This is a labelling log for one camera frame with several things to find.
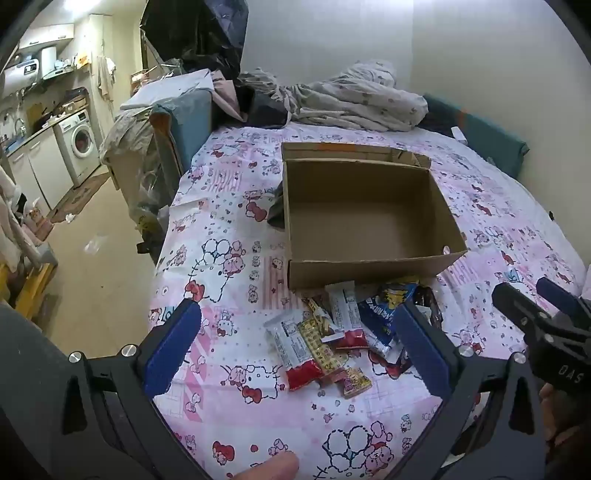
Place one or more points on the brown floor rug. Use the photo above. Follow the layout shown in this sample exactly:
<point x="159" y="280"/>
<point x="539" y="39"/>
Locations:
<point x="78" y="196"/>

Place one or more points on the clear plastic cover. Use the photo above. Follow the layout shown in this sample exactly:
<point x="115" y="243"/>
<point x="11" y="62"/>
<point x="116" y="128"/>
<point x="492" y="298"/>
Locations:
<point x="127" y="134"/>

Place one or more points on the white washing machine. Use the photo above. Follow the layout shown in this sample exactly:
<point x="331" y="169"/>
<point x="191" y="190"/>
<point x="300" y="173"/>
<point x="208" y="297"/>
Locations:
<point x="78" y="138"/>

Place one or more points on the teal padded bed board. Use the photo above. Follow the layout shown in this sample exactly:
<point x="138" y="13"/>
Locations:
<point x="184" y="129"/>
<point x="485" y="134"/>

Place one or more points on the cardboard box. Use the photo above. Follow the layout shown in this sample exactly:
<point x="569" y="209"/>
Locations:
<point x="360" y="217"/>

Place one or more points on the white kitchen cabinet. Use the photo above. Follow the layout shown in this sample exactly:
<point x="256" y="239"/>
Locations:
<point x="39" y="166"/>

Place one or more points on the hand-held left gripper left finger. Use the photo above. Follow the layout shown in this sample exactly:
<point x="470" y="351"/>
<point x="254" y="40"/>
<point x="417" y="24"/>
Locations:
<point x="168" y="350"/>

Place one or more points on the black cloth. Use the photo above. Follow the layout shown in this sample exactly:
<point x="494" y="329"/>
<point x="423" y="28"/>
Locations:
<point x="263" y="106"/>

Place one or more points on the dark brown snack bar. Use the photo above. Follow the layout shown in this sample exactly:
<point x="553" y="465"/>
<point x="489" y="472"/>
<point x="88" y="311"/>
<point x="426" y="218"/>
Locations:
<point x="427" y="302"/>

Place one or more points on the pink printed bed sheet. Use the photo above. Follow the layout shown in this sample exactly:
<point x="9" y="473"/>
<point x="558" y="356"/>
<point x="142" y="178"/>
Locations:
<point x="231" y="258"/>

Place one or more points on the yellow rack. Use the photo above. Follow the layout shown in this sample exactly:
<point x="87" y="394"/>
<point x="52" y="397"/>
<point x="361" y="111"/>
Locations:
<point x="32" y="281"/>

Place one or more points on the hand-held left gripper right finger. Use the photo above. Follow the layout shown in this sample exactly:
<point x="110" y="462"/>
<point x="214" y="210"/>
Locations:
<point x="422" y="350"/>

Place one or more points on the person's right hand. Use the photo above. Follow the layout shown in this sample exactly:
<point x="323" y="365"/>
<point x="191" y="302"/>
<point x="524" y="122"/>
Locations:
<point x="554" y="410"/>

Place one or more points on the black plastic bag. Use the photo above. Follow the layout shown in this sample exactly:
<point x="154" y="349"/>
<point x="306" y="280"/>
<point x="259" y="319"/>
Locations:
<point x="198" y="32"/>

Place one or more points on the blue and yellow snack packet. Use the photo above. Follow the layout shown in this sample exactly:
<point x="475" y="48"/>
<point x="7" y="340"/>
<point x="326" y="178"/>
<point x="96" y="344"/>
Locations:
<point x="397" y="290"/>

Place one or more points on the white wall cabinet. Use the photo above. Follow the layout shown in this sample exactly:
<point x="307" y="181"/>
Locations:
<point x="46" y="36"/>

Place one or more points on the hanging white towel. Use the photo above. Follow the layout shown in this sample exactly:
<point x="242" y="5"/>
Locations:
<point x="106" y="76"/>

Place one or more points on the white water heater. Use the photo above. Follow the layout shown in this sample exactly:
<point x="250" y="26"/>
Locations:
<point x="21" y="76"/>

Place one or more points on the pink cloth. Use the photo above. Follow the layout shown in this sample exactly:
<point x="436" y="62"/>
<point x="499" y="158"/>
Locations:
<point x="226" y="94"/>

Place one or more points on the white and red snack bar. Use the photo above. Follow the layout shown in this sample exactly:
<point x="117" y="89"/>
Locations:
<point x="346" y="318"/>
<point x="295" y="350"/>

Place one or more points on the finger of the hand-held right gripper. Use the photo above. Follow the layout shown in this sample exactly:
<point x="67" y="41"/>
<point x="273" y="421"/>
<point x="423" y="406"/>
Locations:
<point x="517" y="307"/>
<point x="556" y="290"/>

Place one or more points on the grey patterned blanket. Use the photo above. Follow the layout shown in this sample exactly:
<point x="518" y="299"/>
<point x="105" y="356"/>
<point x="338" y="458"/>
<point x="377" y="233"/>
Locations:
<point x="360" y="101"/>

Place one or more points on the blue and white snack packet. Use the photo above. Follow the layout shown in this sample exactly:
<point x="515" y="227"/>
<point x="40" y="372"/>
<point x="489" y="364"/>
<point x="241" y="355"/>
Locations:
<point x="378" y="318"/>

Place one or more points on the white flat board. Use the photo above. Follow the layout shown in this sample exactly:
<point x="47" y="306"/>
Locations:
<point x="166" y="87"/>

